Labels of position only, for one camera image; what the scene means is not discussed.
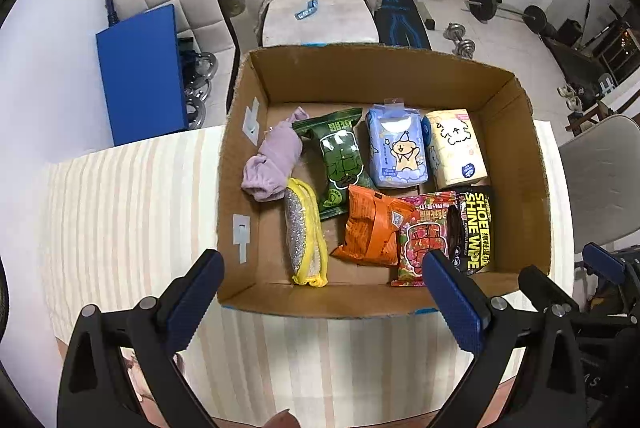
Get lilac cloth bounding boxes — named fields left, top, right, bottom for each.
left=241, top=106, right=309, bottom=203

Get black shoe shine wipe pack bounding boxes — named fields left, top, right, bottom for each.
left=447, top=185, right=494, bottom=275

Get blue wrapper on chair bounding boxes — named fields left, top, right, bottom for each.
left=295, top=0, right=319, bottom=21

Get orange snack pack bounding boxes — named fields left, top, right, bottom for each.
left=331, top=185, right=414, bottom=268

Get grey shell chair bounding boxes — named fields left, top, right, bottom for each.
left=559, top=114, right=639, bottom=250

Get yellow tissue pack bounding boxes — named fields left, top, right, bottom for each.
left=422, top=108, right=488, bottom=190

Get floor barbell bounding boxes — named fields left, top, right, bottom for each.
left=466, top=0, right=548, bottom=35

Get chrome dumbbell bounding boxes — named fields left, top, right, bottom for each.
left=442, top=23, right=466, bottom=42
left=454, top=38, right=476, bottom=60

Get person's thumb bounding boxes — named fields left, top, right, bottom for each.
left=262, top=410, right=300, bottom=428

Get black blue weight bench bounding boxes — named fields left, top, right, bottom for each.
left=374, top=0, right=431, bottom=50

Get blue foam mat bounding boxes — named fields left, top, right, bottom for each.
left=96, top=4, right=188, bottom=146

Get silver yellow scrub sponge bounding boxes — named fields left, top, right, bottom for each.
left=284, top=178, right=329, bottom=288

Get wooden chair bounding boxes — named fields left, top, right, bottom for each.
left=556, top=79, right=639, bottom=136

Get stacked chrome weight plates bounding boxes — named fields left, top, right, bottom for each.
left=178, top=37, right=218, bottom=130

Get green wipe pack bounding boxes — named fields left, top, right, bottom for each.
left=293, top=107, right=375, bottom=221

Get cardboard milk carton box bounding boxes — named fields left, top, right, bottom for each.
left=217, top=44, right=552, bottom=318

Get red floral snack pack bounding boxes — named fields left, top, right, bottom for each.
left=392, top=191, right=465, bottom=287

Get beige quilted chair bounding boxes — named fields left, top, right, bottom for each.
left=112, top=0, right=240, bottom=126

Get blue tissue pack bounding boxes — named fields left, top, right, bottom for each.
left=367, top=103, right=428, bottom=190

